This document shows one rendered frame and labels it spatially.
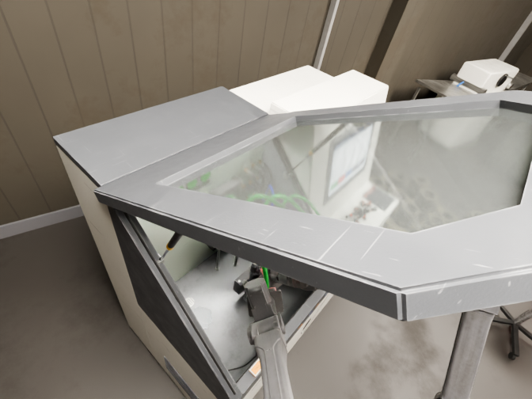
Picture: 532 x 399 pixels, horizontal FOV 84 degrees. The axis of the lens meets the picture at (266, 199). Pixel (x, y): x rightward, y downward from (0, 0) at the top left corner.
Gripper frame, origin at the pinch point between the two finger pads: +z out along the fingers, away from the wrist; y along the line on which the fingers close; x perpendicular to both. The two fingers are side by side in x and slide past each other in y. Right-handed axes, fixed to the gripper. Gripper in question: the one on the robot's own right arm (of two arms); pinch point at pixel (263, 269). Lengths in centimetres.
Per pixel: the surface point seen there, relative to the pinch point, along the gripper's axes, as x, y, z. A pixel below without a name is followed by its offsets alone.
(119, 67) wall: 1, 125, 110
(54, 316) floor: 85, -16, 142
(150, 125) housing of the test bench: 21, 62, 8
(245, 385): 22.2, -31.3, -5.9
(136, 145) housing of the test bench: 28, 55, 2
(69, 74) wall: 29, 125, 113
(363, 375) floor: -69, -116, 43
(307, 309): -14.2, -24.6, 0.0
